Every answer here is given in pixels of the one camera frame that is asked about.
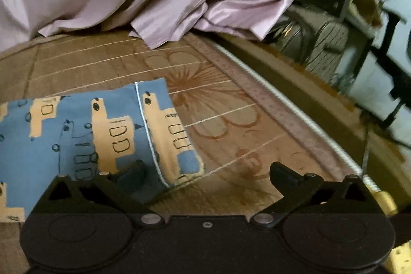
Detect blue patterned pants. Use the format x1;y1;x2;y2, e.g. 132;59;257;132
1;78;204;223

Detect brown bamboo bed mat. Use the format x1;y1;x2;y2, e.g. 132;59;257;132
0;31;365;274

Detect black office chair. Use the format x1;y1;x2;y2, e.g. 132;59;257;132
368;8;411;146

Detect wooden bed frame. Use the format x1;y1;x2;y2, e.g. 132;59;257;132
185;31;410;209

